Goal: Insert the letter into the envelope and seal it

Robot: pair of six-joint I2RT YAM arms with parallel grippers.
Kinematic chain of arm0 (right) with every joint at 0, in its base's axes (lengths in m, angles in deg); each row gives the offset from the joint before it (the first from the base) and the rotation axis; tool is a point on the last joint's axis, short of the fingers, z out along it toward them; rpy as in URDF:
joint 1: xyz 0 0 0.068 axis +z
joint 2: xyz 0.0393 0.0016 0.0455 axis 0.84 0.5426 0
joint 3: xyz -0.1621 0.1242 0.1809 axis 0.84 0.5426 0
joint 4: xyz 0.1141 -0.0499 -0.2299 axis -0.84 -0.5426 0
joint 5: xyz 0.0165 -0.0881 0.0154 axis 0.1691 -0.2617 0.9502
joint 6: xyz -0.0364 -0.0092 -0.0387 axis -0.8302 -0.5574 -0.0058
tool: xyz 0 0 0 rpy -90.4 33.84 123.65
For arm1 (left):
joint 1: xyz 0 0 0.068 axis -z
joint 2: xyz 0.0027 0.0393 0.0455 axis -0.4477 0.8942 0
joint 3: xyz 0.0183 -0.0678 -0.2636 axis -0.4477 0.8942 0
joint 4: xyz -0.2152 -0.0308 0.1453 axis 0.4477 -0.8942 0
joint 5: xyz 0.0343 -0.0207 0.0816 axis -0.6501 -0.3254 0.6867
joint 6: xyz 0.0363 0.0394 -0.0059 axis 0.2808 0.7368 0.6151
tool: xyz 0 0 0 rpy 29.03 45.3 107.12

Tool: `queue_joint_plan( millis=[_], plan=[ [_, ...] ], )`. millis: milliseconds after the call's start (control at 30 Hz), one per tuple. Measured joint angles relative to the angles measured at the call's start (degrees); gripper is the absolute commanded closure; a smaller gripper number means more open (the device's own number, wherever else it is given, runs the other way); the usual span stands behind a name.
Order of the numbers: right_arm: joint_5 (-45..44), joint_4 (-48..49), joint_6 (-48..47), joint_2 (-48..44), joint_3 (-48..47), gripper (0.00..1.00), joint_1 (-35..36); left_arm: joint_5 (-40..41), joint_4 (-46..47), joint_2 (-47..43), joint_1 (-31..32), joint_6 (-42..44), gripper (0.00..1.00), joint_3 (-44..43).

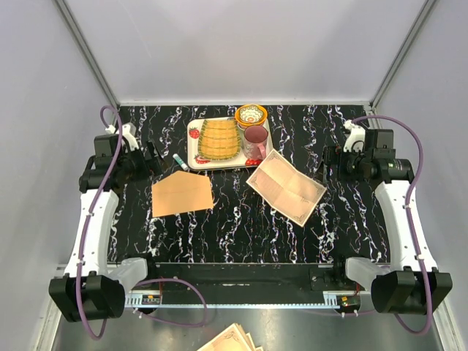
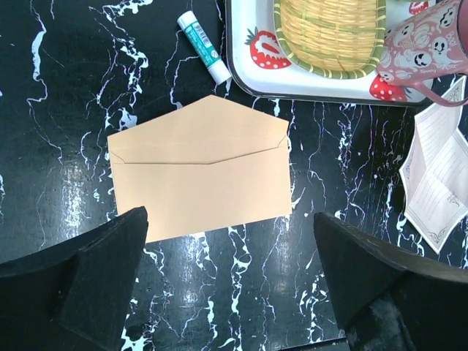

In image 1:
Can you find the stack of spare letters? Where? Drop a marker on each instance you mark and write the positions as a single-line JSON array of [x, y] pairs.
[[233, 338]]

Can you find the white strawberry tray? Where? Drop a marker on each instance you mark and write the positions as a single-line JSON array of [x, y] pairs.
[[196, 162]]

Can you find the ornate bordered letter paper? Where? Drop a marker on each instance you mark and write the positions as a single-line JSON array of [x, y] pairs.
[[285, 189]]

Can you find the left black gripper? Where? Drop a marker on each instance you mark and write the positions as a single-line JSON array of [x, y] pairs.
[[154, 167]]

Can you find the brown paper envelope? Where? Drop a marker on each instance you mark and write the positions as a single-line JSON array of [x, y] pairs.
[[181, 192]]

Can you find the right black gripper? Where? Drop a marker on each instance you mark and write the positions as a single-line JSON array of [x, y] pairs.
[[334, 155]]

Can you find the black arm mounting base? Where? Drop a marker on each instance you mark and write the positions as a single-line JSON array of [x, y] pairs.
[[317, 277]]

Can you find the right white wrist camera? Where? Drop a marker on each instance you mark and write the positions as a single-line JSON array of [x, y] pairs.
[[356, 137]]

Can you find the yellow patterned bowl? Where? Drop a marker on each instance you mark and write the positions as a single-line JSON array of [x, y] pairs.
[[250, 115]]

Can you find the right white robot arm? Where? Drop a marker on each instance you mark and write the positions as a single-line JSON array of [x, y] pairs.
[[413, 283]]

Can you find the yellow woven bamboo basket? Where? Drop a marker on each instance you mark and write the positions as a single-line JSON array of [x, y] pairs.
[[219, 140]]

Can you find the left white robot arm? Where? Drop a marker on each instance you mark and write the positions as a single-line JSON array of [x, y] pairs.
[[89, 288]]

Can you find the slotted cable duct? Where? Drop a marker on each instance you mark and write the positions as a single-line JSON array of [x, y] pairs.
[[237, 297]]

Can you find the green white glue stick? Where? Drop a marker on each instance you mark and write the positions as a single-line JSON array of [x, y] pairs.
[[181, 162]]

